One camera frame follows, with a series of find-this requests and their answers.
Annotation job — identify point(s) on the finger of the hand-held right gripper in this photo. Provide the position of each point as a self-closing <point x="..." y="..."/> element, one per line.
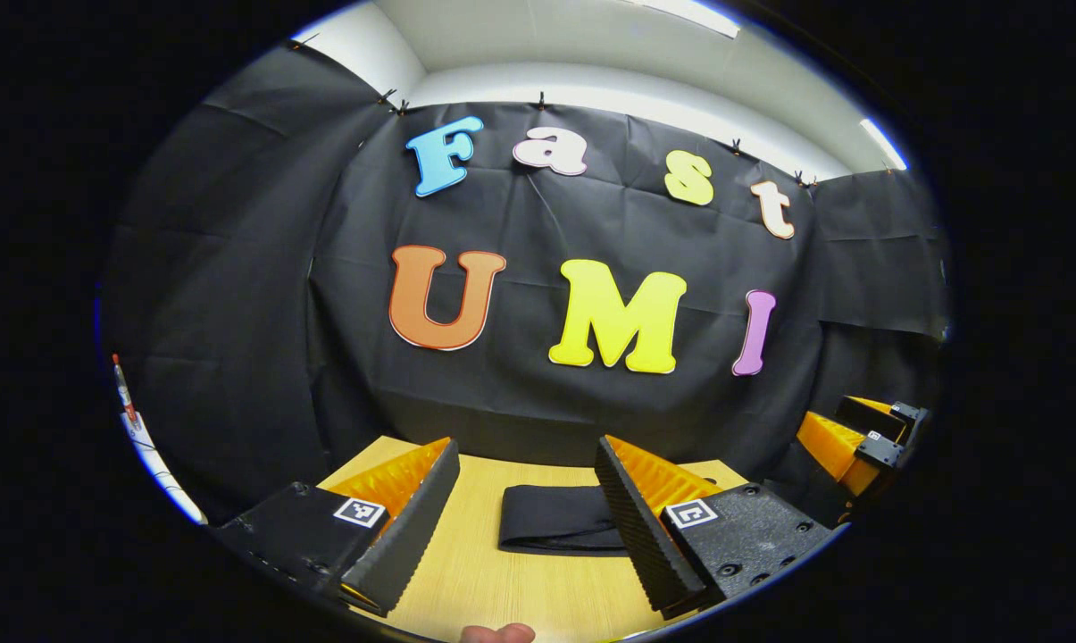
<point x="868" y="413"/>
<point x="828" y="446"/>

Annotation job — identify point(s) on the red and white rod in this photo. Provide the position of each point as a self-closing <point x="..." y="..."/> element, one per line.
<point x="123" y="386"/>

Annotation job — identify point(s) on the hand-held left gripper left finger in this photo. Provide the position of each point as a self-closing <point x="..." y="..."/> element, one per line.
<point x="412" y="527"/>

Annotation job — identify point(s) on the black jeans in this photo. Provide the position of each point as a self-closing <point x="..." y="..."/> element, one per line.
<point x="555" y="518"/>

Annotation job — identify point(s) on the ceiling light strip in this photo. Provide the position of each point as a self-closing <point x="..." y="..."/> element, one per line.
<point x="883" y="144"/>
<point x="689" y="13"/>

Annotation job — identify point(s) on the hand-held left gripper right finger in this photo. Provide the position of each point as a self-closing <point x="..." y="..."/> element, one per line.
<point x="640" y="536"/>

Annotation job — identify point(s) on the row of black cloth clips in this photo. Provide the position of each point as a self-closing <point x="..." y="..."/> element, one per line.
<point x="540" y="100"/>

